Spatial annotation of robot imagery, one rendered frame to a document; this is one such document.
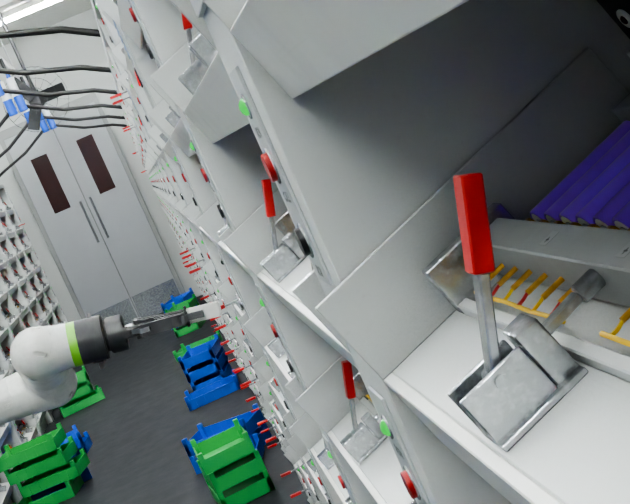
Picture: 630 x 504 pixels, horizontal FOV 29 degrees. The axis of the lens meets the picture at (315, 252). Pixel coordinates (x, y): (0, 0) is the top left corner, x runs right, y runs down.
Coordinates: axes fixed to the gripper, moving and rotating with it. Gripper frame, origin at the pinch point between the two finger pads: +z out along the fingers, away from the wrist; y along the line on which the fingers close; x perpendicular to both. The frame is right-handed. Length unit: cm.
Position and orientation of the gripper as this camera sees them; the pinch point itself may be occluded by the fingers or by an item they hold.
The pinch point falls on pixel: (204, 312)
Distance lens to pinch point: 255.7
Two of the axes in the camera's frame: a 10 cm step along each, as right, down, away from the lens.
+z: 9.6, -2.4, 1.2
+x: -2.3, -9.7, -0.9
